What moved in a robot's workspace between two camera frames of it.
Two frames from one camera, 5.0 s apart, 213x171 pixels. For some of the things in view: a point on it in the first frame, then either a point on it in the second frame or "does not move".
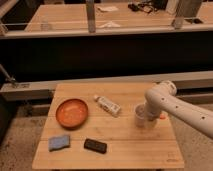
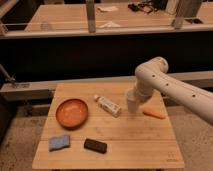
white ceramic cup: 140,115 -> 132,100
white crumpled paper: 110,25 does not move
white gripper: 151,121 -> 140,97
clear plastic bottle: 44,26 does not move
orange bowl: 72,113 does not move
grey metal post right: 188,8 does not move
